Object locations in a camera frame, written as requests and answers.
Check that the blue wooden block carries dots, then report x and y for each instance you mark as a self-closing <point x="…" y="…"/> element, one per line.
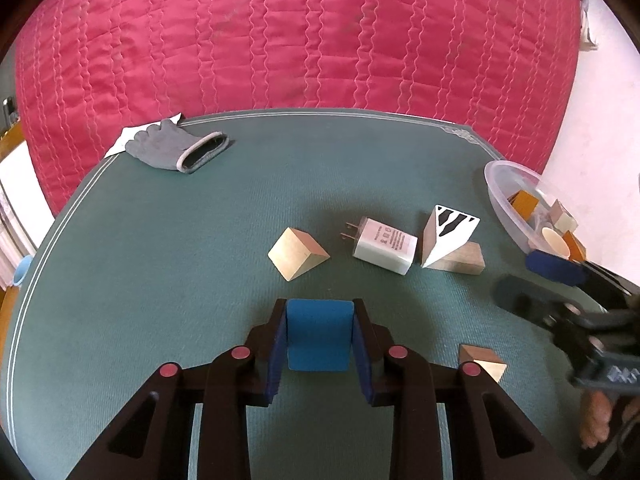
<point x="320" y="335"/>

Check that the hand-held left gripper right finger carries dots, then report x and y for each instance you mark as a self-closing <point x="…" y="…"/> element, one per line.
<point x="362" y="350"/>

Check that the light blue round object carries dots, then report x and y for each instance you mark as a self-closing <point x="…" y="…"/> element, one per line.
<point x="22" y="271"/>

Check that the person's right hand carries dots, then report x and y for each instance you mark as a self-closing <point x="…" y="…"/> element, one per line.
<point x="595" y="417"/>

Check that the grey work glove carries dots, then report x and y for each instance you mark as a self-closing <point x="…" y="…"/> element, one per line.
<point x="165" y="147"/>

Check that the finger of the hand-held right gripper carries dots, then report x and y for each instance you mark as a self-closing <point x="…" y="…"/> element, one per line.
<point x="555" y="266"/>
<point x="525" y="295"/>

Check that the clear plastic bowl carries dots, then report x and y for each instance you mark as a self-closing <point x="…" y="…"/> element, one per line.
<point x="500" y="195"/>

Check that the wooden furniture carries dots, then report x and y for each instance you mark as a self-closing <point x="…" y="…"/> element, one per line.
<point x="6" y="310"/>

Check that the white plug charger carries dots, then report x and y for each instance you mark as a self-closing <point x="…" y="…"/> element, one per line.
<point x="382" y="247"/>

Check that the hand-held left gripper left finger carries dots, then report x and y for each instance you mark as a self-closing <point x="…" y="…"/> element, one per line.
<point x="277" y="350"/>

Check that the plain wooden wedge block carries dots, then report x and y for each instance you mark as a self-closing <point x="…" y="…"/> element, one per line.
<point x="295" y="257"/>
<point x="487" y="365"/>

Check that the translucent ribbed edge strip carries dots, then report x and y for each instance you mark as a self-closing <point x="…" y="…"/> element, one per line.
<point x="15" y="230"/>

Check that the tan wooden block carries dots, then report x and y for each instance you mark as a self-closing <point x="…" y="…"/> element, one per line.
<point x="467" y="260"/>

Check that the red quilted blanket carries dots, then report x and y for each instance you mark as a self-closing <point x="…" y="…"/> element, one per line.
<point x="320" y="35"/>

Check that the white paper sheet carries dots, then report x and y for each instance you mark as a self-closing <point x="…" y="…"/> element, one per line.
<point x="125" y="140"/>

